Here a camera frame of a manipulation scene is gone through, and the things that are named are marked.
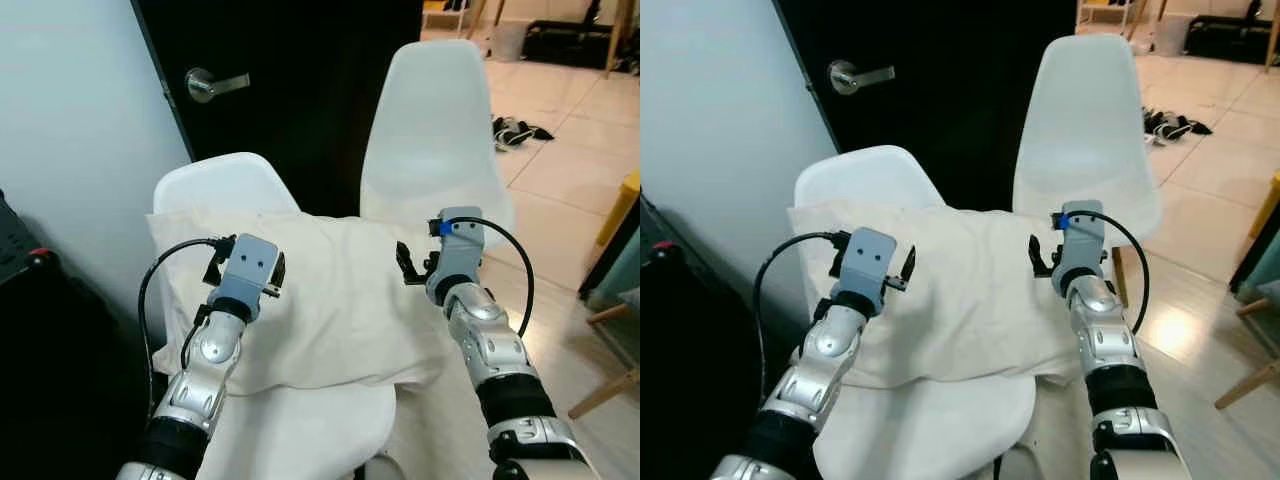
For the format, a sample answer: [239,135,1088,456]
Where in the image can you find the wooden furniture leg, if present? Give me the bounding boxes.
[1261,0,1280,73]
[603,0,639,79]

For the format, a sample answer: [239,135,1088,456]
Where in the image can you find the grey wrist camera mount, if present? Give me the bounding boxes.
[212,233,284,303]
[838,227,899,301]
[1058,200,1107,281]
[432,207,487,291]

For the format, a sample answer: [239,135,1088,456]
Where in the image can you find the grey bin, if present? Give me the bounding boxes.
[489,21,527,64]
[1151,14,1192,57]

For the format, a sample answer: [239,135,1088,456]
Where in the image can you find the black furniture piece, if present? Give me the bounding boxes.
[640,240,797,480]
[0,250,157,480]

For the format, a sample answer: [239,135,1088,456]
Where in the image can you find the black bag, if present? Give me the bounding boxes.
[1184,14,1273,64]
[521,18,614,70]

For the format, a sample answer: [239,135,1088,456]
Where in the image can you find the black device with red button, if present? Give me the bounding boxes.
[640,194,693,269]
[0,189,57,287]

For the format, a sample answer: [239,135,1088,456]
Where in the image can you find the soft fabric pillow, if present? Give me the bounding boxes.
[787,200,1086,391]
[147,207,473,397]

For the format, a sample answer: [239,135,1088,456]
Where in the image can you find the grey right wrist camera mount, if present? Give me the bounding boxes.
[432,207,487,291]
[1058,200,1107,281]

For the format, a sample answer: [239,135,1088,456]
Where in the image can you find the silver door lever handle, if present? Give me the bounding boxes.
[184,66,252,105]
[827,59,897,97]

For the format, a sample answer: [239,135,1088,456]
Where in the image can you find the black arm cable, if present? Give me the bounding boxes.
[750,231,839,376]
[137,237,219,413]
[448,216,536,339]
[1068,209,1151,334]

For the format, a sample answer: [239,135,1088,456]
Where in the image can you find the black shoes on floor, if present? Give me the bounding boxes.
[1142,106,1214,147]
[491,114,555,152]

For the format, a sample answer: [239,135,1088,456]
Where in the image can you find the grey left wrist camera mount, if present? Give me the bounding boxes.
[212,233,284,303]
[838,227,899,301]

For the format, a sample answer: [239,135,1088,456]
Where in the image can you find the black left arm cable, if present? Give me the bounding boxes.
[137,237,219,413]
[750,231,839,376]

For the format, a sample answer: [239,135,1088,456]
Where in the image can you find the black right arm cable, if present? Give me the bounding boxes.
[1068,209,1151,334]
[448,216,536,339]

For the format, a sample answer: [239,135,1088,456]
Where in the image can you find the white plastic shell chair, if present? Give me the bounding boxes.
[359,40,517,253]
[1012,34,1164,307]
[152,152,403,480]
[794,145,1038,480]

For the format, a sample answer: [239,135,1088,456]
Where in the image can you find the black door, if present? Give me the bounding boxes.
[132,0,427,217]
[774,0,1081,211]

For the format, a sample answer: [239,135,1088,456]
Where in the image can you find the teal chair with wooden legs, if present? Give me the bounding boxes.
[568,169,641,421]
[1213,170,1280,411]

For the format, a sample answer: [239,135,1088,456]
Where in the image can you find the yellow shelf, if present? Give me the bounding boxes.
[1074,0,1130,32]
[421,0,472,39]

